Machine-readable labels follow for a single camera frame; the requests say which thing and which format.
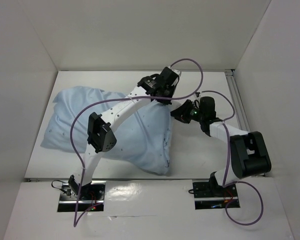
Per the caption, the light blue pillowcase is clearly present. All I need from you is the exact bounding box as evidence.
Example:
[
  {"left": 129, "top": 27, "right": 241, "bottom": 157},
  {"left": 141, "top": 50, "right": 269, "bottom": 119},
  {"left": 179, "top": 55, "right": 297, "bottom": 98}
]
[{"left": 41, "top": 86, "right": 172, "bottom": 175}]

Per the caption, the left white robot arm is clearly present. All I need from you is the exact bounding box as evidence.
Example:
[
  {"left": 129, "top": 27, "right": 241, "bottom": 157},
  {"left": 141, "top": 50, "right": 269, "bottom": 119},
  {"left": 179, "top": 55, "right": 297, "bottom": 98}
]
[{"left": 68, "top": 67, "right": 181, "bottom": 200}]

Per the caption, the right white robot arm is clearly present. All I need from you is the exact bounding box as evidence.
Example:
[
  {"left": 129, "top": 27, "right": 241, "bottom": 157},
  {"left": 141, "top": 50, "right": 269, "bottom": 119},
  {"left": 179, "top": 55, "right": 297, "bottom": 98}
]
[{"left": 170, "top": 96, "right": 272, "bottom": 196}]

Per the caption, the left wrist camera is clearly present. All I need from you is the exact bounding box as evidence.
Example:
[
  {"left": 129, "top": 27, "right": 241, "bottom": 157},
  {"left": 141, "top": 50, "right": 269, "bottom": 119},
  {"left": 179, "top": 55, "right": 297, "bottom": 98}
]
[{"left": 171, "top": 69, "right": 182, "bottom": 78}]

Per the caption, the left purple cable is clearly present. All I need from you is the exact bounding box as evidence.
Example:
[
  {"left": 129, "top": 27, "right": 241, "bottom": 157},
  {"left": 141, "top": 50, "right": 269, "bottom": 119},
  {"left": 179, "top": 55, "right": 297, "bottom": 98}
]
[{"left": 70, "top": 58, "right": 205, "bottom": 228}]

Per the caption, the purple cable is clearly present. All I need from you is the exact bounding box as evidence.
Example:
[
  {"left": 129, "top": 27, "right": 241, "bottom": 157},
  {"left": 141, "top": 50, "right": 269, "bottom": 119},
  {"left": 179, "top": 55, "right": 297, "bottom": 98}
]
[
  {"left": 70, "top": 58, "right": 205, "bottom": 228},
  {"left": 197, "top": 90, "right": 264, "bottom": 226}
]

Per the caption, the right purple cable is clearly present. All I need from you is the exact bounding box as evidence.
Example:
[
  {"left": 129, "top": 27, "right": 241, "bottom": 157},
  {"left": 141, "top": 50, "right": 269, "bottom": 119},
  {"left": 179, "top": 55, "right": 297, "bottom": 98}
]
[{"left": 197, "top": 90, "right": 264, "bottom": 226}]

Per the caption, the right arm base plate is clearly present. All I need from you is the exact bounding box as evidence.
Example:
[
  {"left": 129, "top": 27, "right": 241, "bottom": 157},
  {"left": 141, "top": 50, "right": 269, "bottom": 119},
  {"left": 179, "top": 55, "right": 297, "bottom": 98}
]
[{"left": 188, "top": 180, "right": 240, "bottom": 210}]

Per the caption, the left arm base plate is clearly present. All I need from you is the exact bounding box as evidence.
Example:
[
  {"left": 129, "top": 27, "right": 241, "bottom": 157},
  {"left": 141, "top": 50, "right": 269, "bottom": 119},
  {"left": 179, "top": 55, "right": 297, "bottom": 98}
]
[{"left": 51, "top": 180, "right": 106, "bottom": 213}]

